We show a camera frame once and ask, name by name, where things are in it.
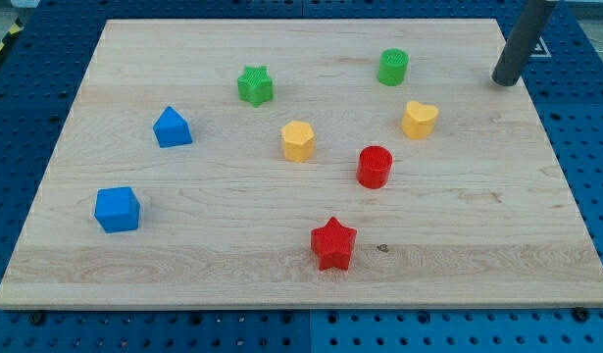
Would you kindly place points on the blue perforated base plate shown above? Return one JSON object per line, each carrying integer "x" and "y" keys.
{"x": 43, "y": 68}

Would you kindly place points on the yellow heart block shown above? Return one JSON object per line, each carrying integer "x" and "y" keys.
{"x": 419, "y": 119}

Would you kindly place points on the red star block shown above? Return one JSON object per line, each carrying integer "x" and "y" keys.
{"x": 333, "y": 244}

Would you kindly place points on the red cylinder block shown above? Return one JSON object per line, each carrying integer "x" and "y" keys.
{"x": 374, "y": 167}

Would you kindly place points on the yellow hexagon block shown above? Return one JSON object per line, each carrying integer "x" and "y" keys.
{"x": 298, "y": 141}

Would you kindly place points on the blue cube block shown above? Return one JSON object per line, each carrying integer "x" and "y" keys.
{"x": 117, "y": 209}

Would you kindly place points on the light wooden board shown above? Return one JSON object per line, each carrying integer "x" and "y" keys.
{"x": 477, "y": 215}

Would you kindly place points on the green cylinder block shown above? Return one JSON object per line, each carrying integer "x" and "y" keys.
{"x": 393, "y": 63}

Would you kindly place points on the green star block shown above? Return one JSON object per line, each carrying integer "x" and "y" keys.
{"x": 255, "y": 85}

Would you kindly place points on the blue pentagon house block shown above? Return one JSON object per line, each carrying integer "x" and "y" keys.
{"x": 171, "y": 129}

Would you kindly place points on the grey cylindrical robot arm rod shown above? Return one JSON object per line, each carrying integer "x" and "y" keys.
{"x": 528, "y": 27}

